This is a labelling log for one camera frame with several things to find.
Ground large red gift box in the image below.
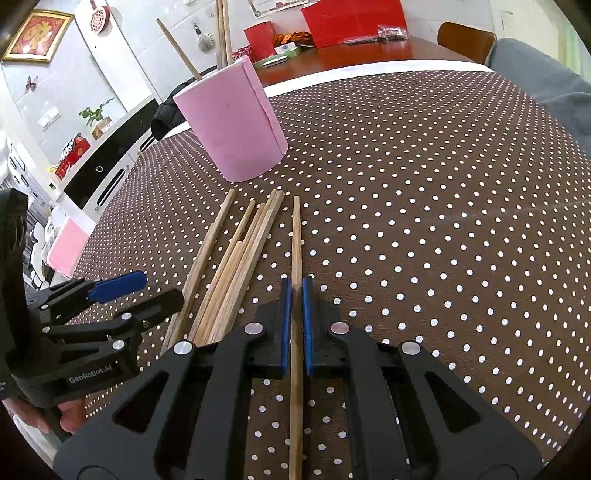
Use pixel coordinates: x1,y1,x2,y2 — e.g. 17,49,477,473
301,0,408,49

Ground pink cloth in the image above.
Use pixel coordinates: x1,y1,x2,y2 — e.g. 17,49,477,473
46,217,90,278

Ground grey jacket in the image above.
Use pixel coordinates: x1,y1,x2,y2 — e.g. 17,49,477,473
485,38,591,162

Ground bunch of wooden chopsticks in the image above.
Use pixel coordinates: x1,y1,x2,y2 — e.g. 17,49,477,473
187,188,286,347

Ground white and black sideboard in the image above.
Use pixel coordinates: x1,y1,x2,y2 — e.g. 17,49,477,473
46,97,160,213

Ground potted green plant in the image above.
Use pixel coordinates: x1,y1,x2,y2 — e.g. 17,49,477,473
79,98,115,139

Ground pink cylindrical cup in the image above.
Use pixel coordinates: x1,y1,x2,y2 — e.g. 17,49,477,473
172,55,289,183

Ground round red wall ornament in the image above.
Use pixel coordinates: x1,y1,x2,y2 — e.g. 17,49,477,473
90,0,112,34

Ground orange snack packets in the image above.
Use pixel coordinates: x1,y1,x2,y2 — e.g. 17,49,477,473
272,31,315,49

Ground person's left hand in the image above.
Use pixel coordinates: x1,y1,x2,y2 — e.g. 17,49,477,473
14,398,88,435

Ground small red box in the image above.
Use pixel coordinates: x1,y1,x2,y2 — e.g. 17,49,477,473
243,21,278,63

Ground brown polka dot tablecloth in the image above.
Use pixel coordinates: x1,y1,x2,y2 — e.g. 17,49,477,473
69,69,591,480

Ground flat green box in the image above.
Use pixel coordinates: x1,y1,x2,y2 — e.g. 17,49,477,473
253,52,305,70

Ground framed red calligraphy picture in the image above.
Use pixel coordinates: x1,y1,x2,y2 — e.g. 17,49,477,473
1,9,75,65

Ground hanging kitchen brush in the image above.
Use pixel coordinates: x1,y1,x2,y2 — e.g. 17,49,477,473
194,23,217,51

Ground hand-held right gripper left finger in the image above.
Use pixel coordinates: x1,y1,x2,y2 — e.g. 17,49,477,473
55,277,293,480

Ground wooden chair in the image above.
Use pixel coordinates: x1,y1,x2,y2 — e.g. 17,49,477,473
437,21,498,65

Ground black jacket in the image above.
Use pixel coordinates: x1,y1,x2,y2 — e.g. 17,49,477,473
151,99,188,141

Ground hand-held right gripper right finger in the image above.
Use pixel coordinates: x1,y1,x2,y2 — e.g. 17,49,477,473
301,275,543,480

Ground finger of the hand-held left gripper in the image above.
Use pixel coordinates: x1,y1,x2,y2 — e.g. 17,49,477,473
41,289,185,354
25,271,147,324

